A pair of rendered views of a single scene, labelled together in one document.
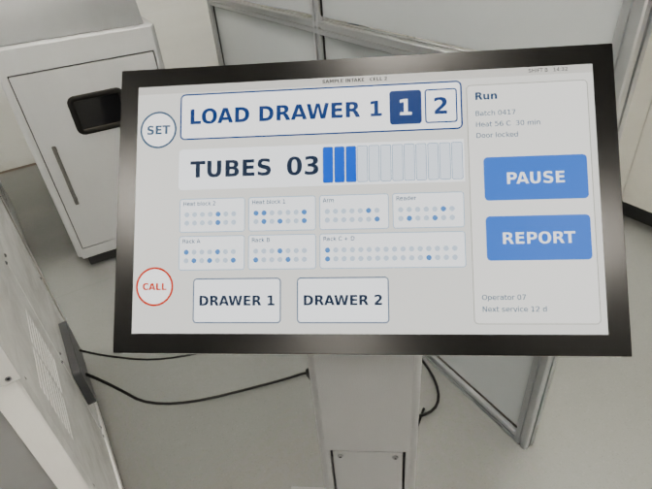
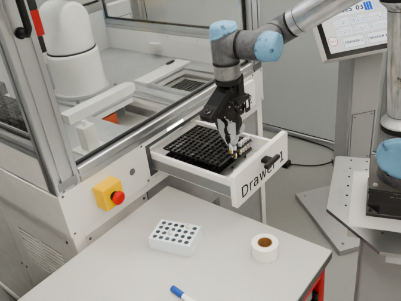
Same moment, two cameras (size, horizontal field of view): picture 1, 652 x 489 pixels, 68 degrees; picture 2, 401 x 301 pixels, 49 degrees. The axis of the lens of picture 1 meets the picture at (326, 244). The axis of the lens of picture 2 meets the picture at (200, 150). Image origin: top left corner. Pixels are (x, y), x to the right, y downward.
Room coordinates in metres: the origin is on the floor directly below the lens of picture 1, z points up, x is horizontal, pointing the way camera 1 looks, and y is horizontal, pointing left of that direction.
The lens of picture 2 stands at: (-1.04, 1.26, 1.59)
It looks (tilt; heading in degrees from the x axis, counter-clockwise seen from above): 30 degrees down; 342
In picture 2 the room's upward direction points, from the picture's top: 7 degrees counter-clockwise
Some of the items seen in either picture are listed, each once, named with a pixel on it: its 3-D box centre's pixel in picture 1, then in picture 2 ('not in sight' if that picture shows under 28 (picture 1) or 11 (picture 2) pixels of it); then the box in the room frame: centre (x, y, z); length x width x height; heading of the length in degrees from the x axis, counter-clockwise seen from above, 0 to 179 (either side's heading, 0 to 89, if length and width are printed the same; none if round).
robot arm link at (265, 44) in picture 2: not in sight; (261, 43); (-0.05, 0.74, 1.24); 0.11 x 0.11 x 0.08; 37
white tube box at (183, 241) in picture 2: not in sight; (175, 237); (-0.13, 1.07, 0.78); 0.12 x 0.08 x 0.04; 47
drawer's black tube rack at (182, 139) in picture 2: not in sight; (207, 151); (0.11, 0.87, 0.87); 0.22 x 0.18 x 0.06; 30
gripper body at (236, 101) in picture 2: not in sight; (230, 97); (0.03, 0.81, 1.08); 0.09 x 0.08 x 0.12; 120
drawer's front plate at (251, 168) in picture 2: not in sight; (261, 167); (-0.07, 0.77, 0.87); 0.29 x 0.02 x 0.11; 120
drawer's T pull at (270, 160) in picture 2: not in sight; (268, 160); (-0.09, 0.76, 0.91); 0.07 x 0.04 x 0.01; 120
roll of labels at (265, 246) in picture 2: not in sight; (265, 248); (-0.28, 0.88, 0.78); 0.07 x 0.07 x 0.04
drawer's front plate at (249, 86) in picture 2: not in sight; (233, 105); (0.37, 0.66, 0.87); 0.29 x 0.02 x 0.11; 120
